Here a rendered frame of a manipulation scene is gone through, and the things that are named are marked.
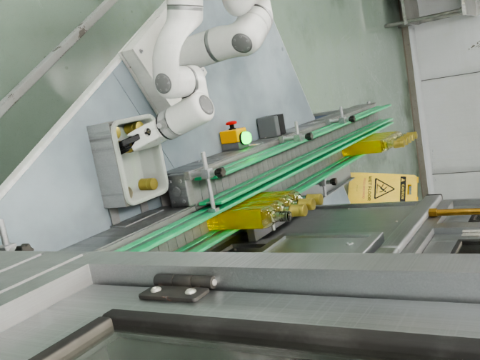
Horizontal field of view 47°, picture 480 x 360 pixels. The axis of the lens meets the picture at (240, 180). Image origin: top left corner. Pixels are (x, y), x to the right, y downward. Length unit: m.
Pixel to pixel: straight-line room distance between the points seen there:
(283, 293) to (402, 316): 0.10
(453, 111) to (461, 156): 0.57
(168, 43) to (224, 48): 0.30
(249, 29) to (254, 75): 0.73
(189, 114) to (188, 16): 0.22
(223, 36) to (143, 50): 0.23
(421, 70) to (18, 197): 6.45
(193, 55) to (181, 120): 0.32
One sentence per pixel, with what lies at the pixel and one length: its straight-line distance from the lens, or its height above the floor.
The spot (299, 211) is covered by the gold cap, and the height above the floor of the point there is 1.15.
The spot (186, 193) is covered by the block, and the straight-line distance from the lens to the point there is 1.57.
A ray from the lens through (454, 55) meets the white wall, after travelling 7.31.
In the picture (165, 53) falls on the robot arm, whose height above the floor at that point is 1.05.
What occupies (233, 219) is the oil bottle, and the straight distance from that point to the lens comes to 1.59.
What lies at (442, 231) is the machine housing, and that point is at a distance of 1.79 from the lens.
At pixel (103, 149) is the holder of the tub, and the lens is 1.47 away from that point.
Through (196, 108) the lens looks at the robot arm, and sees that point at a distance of 1.31.
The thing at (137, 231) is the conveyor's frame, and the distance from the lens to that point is 1.42.
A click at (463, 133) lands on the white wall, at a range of 7.38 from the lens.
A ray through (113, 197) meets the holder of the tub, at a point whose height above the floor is 0.79.
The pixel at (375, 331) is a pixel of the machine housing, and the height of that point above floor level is 1.73.
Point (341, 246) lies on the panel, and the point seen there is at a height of 1.23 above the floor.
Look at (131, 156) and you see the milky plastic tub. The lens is 1.57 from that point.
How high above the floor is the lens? 1.84
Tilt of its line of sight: 32 degrees down
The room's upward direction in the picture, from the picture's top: 86 degrees clockwise
